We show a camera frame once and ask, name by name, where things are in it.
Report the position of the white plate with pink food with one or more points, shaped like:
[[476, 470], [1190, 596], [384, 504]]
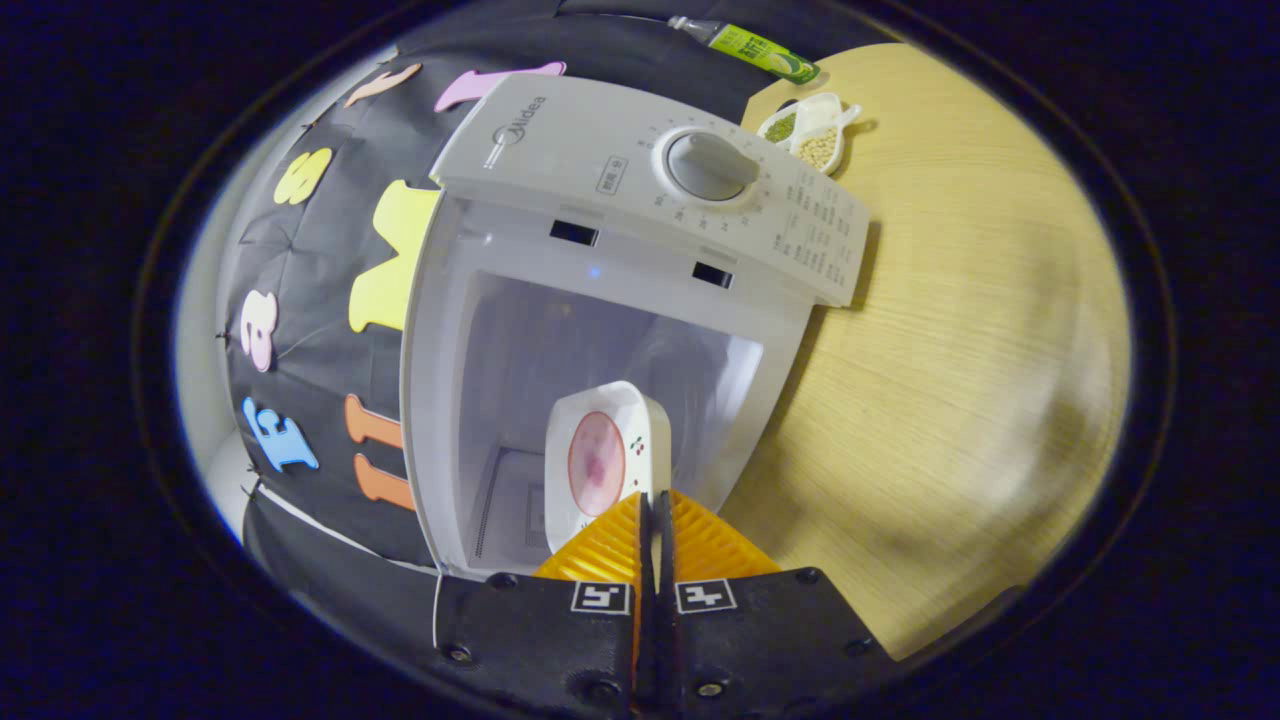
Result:
[[598, 465]]

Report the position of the white microwave oven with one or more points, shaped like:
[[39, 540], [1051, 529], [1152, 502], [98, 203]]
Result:
[[600, 150]]

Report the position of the green label drink bottle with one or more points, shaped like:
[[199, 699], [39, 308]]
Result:
[[760, 50]]

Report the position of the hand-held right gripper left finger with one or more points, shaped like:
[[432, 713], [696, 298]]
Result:
[[540, 630]]

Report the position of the white divided dish with beans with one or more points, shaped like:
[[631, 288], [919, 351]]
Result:
[[818, 135]]

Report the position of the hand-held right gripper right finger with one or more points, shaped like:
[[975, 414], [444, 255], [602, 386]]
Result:
[[760, 630]]

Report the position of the black backdrop cloth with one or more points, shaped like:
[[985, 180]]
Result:
[[320, 260]]

